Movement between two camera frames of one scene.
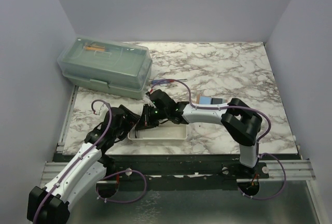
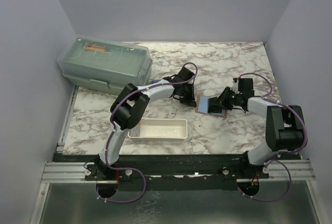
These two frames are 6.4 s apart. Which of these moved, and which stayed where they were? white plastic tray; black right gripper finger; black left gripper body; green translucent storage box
Moved: black right gripper finger; black left gripper body
Stayed: white plastic tray; green translucent storage box
